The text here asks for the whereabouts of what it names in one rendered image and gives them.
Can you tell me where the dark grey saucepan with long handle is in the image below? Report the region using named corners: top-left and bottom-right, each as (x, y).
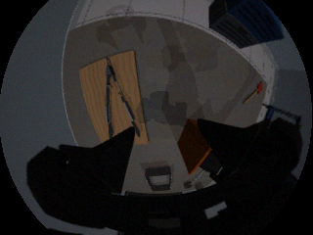
top-left (184, 179), bottom-right (196, 189)

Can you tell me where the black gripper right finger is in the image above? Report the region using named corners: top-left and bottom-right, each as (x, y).
top-left (197, 117), bottom-right (271, 177)

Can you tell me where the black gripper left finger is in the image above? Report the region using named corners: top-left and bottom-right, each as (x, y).
top-left (59, 126), bottom-right (136, 195)

